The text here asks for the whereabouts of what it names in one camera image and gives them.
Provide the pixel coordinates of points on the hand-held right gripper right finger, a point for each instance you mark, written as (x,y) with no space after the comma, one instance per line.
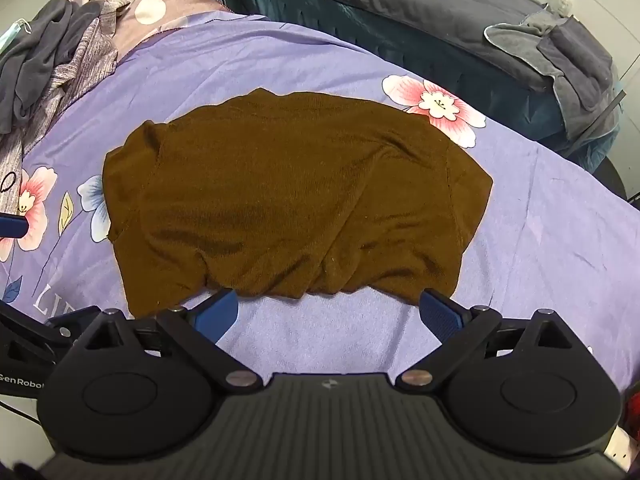
(440,312)

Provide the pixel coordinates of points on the mauve blanket with white dot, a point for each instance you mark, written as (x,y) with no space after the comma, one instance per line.
(165,10)

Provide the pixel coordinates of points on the brown shirt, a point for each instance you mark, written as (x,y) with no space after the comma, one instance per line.
(295,195)

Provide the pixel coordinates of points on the dark grey garment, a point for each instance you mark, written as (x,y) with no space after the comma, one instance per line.
(37,55)

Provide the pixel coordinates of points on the small white object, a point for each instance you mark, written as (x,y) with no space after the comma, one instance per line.
(560,2)

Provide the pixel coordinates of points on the light blue face mask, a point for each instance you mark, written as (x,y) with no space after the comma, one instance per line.
(12,35)

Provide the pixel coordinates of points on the dark grey folded cloth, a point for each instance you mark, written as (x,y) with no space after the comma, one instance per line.
(575,55)

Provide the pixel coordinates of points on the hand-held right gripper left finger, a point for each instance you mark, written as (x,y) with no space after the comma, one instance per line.
(217,312)

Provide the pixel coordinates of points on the dark teal bed cover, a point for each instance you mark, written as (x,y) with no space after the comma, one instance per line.
(310,15)

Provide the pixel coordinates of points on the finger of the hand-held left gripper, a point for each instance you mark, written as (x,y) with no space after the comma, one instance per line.
(75,325)
(12,225)

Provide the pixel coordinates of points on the heathered grey purple garment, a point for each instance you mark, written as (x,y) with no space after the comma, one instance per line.
(75,67)

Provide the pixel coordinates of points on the grey towel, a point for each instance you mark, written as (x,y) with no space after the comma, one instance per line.
(565,90)

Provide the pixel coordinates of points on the purple floral bed sheet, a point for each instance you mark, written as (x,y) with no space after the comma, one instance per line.
(310,60)

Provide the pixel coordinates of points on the white power strip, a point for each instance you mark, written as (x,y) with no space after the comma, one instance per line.
(622,450)

